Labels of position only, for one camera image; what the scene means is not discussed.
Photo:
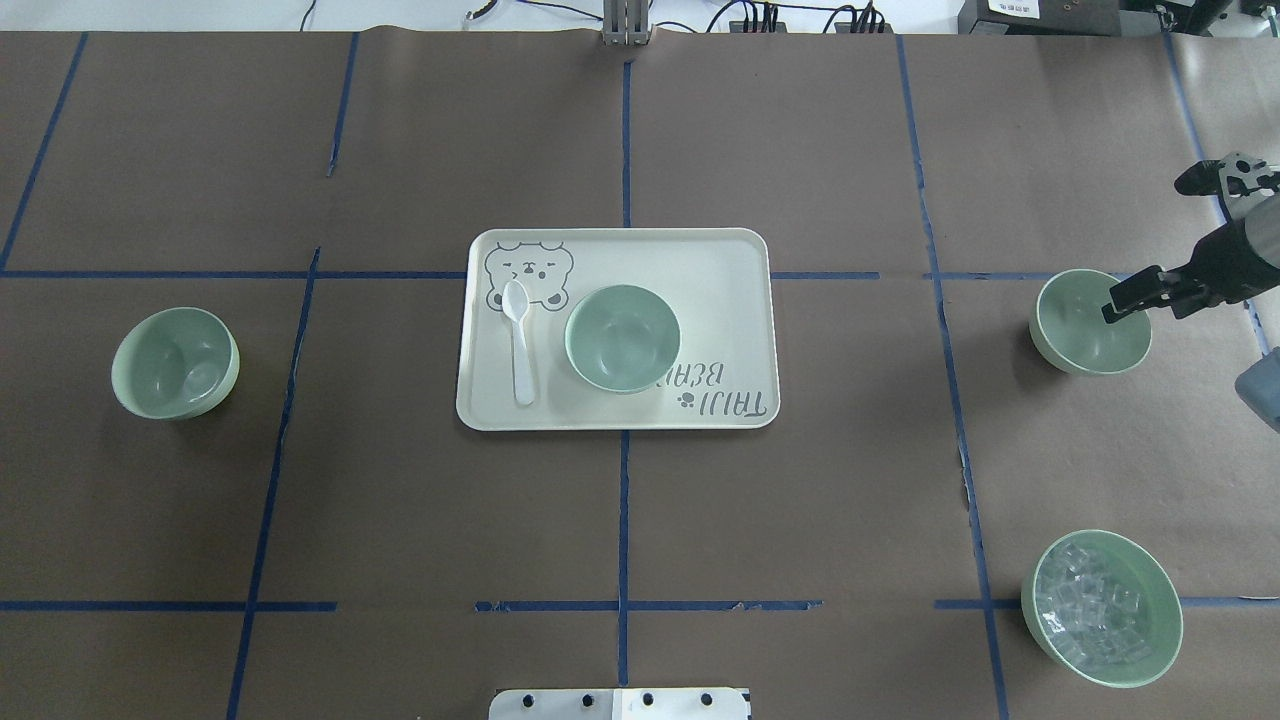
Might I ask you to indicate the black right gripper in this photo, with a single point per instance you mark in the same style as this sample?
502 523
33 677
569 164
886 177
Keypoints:
1222 261

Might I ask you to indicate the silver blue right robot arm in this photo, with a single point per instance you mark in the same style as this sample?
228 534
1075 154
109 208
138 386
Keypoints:
1262 227

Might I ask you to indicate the green bowl with ice cubes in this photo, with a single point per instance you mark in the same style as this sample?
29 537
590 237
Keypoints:
1104 608

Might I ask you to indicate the black computer box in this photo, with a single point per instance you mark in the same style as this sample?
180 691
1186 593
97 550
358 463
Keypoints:
1070 18

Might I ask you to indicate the black orange power strip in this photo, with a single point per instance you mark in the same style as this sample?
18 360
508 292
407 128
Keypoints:
816 24

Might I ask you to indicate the green bowl on tray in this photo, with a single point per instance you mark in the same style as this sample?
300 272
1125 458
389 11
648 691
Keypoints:
622 338

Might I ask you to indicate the white plastic spoon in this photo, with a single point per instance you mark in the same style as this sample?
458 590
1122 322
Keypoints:
516 307

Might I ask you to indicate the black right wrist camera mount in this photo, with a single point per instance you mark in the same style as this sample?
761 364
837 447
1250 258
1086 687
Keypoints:
1238 176

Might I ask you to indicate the aluminium frame post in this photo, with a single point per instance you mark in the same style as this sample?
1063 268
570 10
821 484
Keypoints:
626 23

